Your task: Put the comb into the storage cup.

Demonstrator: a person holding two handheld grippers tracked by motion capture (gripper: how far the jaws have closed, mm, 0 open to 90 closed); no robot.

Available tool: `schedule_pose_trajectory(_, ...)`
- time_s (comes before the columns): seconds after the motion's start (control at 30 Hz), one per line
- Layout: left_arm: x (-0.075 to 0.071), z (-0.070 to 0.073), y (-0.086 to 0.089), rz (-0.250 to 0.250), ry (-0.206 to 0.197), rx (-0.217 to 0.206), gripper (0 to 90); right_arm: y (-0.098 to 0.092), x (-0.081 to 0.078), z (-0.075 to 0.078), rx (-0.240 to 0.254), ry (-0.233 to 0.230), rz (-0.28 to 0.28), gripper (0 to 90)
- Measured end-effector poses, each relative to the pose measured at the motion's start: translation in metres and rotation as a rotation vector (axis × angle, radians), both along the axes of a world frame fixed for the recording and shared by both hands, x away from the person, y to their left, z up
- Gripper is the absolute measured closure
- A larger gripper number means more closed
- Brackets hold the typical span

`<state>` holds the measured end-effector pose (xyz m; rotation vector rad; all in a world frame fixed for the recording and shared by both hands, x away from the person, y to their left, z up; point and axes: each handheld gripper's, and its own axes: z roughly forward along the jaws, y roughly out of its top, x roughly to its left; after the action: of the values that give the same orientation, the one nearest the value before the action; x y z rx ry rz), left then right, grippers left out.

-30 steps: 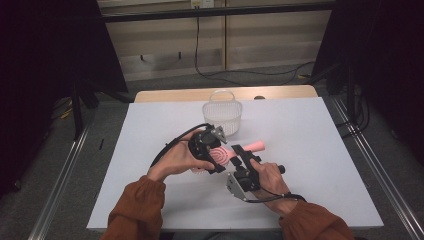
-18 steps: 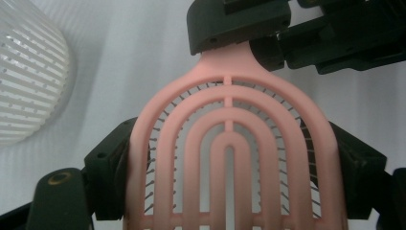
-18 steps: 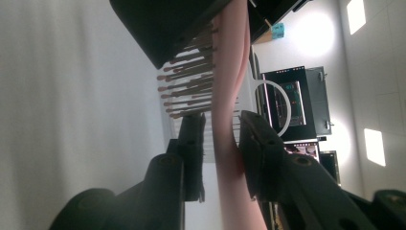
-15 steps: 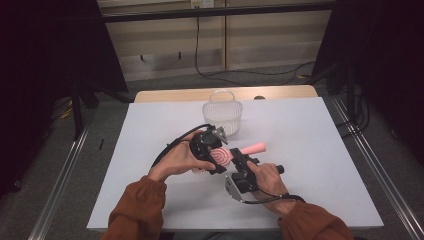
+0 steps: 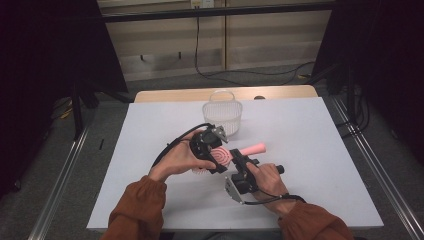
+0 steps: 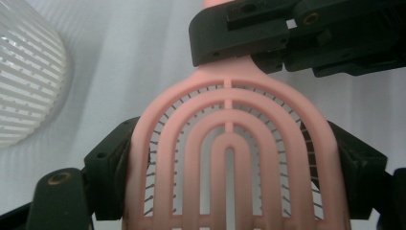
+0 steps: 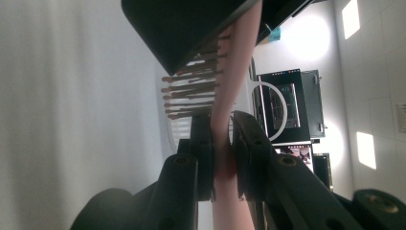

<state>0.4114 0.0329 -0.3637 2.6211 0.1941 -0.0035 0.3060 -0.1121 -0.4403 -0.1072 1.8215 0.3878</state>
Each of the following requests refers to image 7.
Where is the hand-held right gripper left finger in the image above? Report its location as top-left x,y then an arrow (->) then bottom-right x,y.
159,114 -> 215,205

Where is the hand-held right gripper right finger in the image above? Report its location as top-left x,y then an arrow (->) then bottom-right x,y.
231,109 -> 307,205

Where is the pink hairbrush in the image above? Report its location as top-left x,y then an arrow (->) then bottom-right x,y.
161,0 -> 264,230

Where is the small monitor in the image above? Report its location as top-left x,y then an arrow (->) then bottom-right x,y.
273,143 -> 316,174

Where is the black box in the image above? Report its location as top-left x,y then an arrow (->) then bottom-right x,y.
312,152 -> 334,191

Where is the black monitor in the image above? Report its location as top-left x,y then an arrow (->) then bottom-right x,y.
256,68 -> 311,144

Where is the grey metal box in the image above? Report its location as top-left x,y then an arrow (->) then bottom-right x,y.
301,69 -> 327,139

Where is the teal note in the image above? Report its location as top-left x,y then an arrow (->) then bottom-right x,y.
267,26 -> 282,43

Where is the dark panel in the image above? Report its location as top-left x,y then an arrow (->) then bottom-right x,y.
258,0 -> 321,44

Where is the ceiling light panel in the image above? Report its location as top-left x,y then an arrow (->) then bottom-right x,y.
355,130 -> 377,171
341,0 -> 361,40

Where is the ceiling vent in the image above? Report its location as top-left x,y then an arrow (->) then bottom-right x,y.
395,103 -> 406,134

